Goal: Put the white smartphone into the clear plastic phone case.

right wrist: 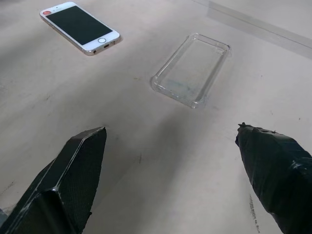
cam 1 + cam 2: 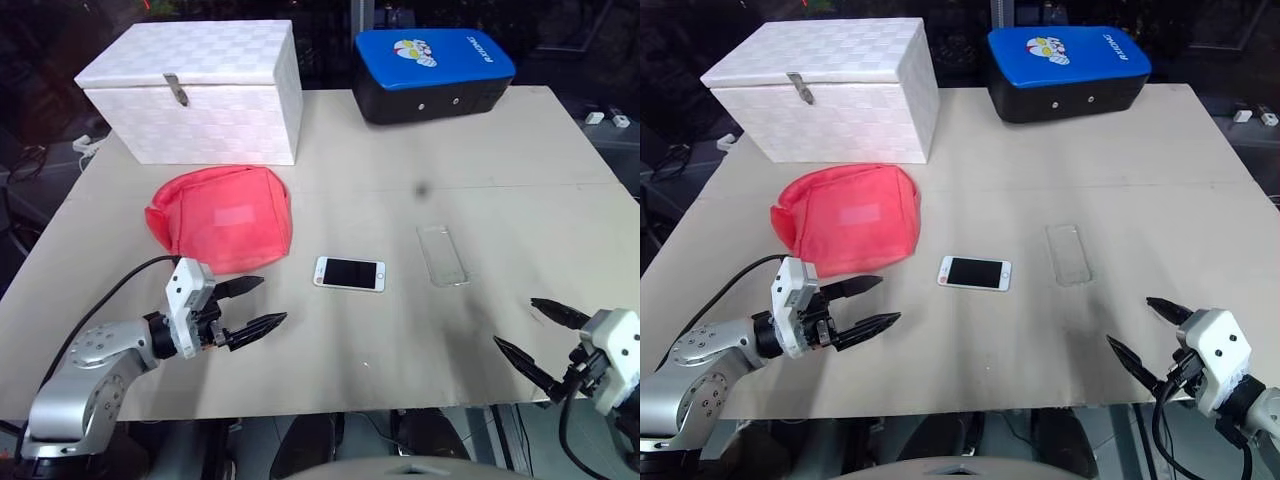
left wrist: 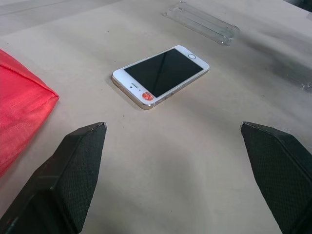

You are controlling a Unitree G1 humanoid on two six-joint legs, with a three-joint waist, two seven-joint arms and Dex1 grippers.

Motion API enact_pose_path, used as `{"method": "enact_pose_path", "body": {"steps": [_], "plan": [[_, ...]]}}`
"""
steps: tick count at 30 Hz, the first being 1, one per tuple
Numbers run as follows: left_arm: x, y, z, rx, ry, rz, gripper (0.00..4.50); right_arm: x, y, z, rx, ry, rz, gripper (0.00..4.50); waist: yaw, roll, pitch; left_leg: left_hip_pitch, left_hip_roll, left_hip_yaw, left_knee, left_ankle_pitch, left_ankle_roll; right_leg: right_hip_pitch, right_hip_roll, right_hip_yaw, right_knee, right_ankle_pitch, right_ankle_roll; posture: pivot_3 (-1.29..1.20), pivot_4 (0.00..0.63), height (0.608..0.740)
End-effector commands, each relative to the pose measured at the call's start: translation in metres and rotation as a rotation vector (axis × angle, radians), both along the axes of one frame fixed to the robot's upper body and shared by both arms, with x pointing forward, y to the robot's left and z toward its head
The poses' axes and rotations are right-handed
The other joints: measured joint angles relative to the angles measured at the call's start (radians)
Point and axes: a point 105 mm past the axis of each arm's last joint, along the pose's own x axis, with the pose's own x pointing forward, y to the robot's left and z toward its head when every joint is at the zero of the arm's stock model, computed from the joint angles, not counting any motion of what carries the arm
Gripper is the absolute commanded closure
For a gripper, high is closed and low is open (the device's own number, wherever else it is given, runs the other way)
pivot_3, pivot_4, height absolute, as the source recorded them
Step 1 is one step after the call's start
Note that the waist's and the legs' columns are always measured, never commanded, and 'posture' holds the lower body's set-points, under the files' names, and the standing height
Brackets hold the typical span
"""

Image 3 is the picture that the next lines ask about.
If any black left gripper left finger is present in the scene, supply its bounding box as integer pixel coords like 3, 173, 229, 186
0, 121, 107, 234

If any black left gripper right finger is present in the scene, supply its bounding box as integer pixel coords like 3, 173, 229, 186
240, 121, 312, 234

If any white smartphone with red sticker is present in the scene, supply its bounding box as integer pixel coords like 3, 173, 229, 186
112, 45, 210, 111

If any red fabric pouch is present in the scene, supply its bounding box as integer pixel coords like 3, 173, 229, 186
0, 48, 60, 177

